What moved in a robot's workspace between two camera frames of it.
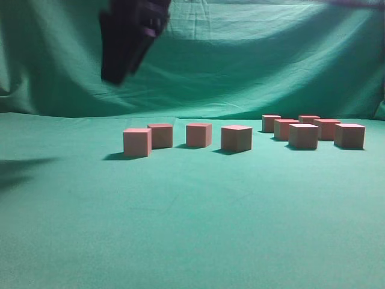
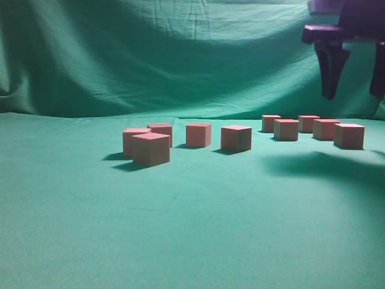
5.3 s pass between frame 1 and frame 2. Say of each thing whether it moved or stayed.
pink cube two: stayed
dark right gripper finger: moved
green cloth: stayed
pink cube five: stayed
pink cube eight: stayed
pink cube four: moved
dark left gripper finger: moved
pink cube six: stayed
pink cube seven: stayed
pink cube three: stayed
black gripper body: moved
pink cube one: stayed
